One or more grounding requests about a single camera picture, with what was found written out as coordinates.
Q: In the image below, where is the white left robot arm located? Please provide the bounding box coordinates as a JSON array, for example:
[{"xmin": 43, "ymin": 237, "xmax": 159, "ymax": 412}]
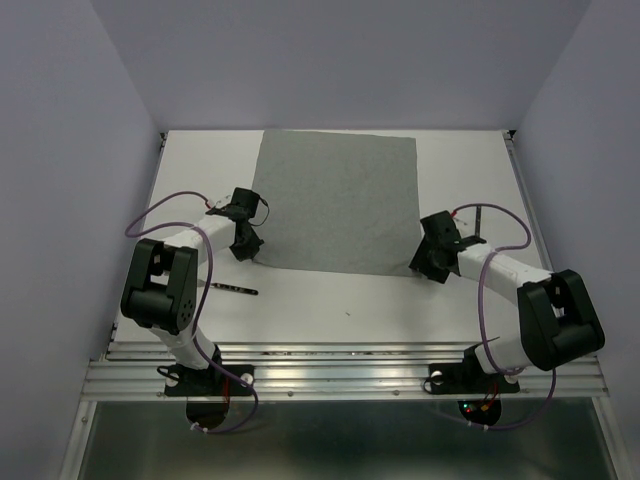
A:
[{"xmin": 120, "ymin": 187, "xmax": 266, "ymax": 394}]

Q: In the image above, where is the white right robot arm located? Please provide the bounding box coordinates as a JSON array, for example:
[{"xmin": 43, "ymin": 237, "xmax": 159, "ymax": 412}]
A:
[{"xmin": 409, "ymin": 211, "xmax": 605, "ymax": 390}]

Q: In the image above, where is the black handled fork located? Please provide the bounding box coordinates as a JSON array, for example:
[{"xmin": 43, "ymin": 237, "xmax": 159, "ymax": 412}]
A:
[{"xmin": 197, "ymin": 280, "xmax": 259, "ymax": 296}]

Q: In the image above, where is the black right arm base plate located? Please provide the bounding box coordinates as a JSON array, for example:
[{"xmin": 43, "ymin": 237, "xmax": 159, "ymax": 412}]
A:
[{"xmin": 422, "ymin": 362, "xmax": 520, "ymax": 395}]

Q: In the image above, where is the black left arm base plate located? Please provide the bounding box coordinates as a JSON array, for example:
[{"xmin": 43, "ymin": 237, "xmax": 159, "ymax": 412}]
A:
[{"xmin": 156, "ymin": 364, "xmax": 251, "ymax": 397}]

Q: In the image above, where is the black handled knife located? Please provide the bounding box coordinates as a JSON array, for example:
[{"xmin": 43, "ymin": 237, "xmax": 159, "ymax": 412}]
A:
[{"xmin": 474, "ymin": 204, "xmax": 483, "ymax": 238}]

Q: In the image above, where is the grey cloth napkin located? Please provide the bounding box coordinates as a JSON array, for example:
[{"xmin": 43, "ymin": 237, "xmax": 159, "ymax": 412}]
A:
[{"xmin": 252, "ymin": 130, "xmax": 422, "ymax": 276}]

